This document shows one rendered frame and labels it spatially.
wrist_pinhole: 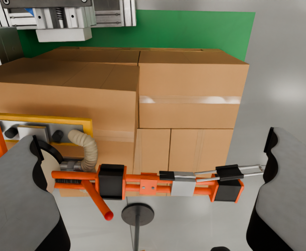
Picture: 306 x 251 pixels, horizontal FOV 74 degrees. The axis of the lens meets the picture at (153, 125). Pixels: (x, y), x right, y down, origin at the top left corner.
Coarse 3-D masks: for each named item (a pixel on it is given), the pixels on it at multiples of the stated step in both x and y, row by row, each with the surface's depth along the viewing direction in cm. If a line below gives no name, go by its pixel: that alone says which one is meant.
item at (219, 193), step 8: (216, 176) 62; (216, 184) 59; (224, 184) 59; (232, 184) 60; (240, 184) 60; (216, 192) 60; (224, 192) 60; (232, 192) 61; (240, 192) 61; (216, 200) 62; (224, 200) 62; (232, 200) 62
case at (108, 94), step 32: (32, 64) 92; (64, 64) 97; (96, 64) 102; (0, 96) 71; (32, 96) 71; (64, 96) 72; (96, 96) 72; (128, 96) 72; (96, 128) 78; (128, 128) 79; (128, 160) 86
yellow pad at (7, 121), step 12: (0, 120) 61; (12, 120) 62; (24, 120) 62; (36, 120) 62; (48, 120) 62; (60, 120) 62; (72, 120) 63; (84, 120) 63; (12, 132) 61; (48, 132) 64; (60, 132) 63; (84, 132) 65; (60, 144) 67; (72, 144) 67
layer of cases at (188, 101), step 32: (128, 64) 106; (160, 64) 106; (192, 64) 107; (224, 64) 107; (160, 96) 115; (192, 96) 115; (224, 96) 116; (160, 128) 126; (192, 128) 126; (224, 128) 127; (160, 160) 137; (192, 160) 138; (224, 160) 139; (64, 192) 150; (128, 192) 151
